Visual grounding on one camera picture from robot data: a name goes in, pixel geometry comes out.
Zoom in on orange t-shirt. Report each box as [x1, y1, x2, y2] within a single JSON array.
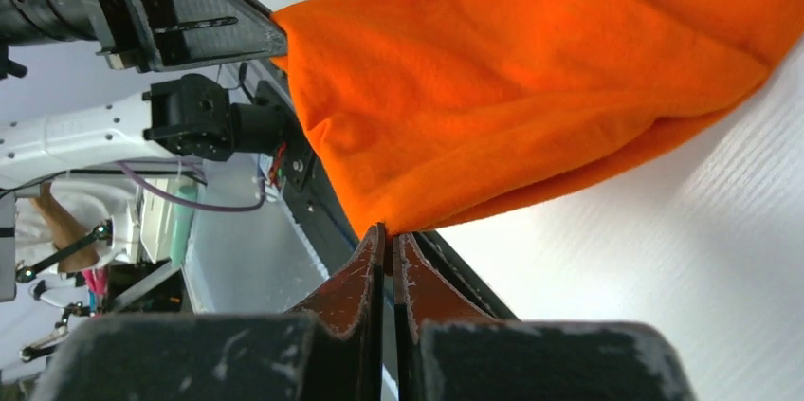
[[273, 0, 803, 234]]

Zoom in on person in white coat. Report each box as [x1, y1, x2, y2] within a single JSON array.
[[15, 178, 137, 267]]

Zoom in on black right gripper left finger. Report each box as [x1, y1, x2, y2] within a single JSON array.
[[290, 224, 387, 400]]

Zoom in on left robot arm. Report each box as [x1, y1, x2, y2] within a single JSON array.
[[1, 0, 292, 191]]

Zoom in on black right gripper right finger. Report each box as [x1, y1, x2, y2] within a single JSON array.
[[392, 233, 495, 400]]

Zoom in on background lab equipment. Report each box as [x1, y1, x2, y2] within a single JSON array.
[[0, 172, 202, 380]]

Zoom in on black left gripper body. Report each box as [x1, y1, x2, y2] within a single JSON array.
[[1, 0, 288, 72]]

